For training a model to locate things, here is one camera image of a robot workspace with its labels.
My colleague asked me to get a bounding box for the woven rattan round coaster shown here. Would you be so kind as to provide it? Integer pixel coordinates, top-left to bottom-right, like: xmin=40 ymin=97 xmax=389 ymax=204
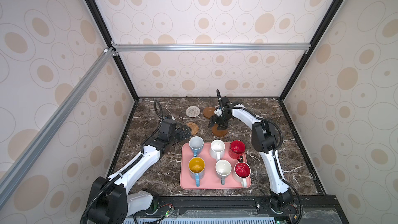
xmin=187 ymin=122 xmax=199 ymax=136

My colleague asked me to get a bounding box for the blue mug yellow inside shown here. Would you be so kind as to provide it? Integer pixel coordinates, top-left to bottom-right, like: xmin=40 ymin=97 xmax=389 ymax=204
xmin=188 ymin=157 xmax=206 ymax=187

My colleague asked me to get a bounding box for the horizontal aluminium frame bar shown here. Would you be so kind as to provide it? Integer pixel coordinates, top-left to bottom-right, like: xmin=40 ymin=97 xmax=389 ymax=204
xmin=105 ymin=43 xmax=311 ymax=54

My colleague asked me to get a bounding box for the dark red mug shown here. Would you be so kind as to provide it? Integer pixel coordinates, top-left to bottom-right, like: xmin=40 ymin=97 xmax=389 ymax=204
xmin=229 ymin=140 xmax=246 ymax=162

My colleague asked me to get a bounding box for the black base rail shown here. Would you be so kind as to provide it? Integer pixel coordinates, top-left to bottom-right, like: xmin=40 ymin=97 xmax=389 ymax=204
xmin=80 ymin=194 xmax=350 ymax=224

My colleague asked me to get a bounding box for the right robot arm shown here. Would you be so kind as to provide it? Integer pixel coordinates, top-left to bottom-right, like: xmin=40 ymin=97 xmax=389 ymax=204
xmin=208 ymin=90 xmax=303 ymax=224

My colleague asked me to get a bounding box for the white mug red inside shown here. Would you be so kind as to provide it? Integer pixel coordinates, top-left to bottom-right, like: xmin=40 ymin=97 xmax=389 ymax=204
xmin=233 ymin=162 xmax=251 ymax=188

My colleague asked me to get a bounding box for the blue floral mug white inside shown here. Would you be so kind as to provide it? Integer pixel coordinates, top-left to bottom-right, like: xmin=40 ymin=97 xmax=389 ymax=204
xmin=189 ymin=136 xmax=204 ymax=157

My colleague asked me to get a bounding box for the left diagonal aluminium bar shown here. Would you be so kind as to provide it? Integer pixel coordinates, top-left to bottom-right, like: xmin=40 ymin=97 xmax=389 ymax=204
xmin=1 ymin=47 xmax=116 ymax=208

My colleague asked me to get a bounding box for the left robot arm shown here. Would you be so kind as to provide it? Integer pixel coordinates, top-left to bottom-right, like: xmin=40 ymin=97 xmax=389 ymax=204
xmin=80 ymin=100 xmax=192 ymax=224

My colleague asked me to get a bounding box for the white mug front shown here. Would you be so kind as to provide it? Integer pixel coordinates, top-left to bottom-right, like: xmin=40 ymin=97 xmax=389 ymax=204
xmin=215 ymin=159 xmax=232 ymax=185

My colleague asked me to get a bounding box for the brown wooden coaster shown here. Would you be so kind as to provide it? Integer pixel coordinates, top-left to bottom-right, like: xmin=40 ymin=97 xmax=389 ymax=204
xmin=203 ymin=107 xmax=216 ymax=119
xmin=211 ymin=124 xmax=228 ymax=137

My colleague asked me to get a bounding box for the left black frame post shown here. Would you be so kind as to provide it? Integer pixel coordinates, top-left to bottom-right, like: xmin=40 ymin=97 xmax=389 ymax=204
xmin=85 ymin=0 xmax=139 ymax=101

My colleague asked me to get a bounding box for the pink rectangular tray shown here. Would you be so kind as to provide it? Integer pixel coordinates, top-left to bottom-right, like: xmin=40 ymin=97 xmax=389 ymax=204
xmin=180 ymin=143 xmax=243 ymax=190

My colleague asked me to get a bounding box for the white mug rear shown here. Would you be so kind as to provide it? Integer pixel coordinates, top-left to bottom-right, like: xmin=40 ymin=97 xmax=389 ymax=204
xmin=209 ymin=140 xmax=226 ymax=161

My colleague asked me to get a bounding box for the black frame post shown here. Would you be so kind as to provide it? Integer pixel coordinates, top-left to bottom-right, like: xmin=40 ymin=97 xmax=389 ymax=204
xmin=85 ymin=0 xmax=139 ymax=101
xmin=279 ymin=0 xmax=344 ymax=102

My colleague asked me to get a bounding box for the right black frame post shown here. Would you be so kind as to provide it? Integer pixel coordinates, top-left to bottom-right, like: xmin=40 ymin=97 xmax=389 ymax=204
xmin=279 ymin=0 xmax=344 ymax=102

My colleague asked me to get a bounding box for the multicolour woven round coaster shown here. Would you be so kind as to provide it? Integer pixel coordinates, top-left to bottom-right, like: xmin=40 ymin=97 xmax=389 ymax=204
xmin=186 ymin=106 xmax=201 ymax=118

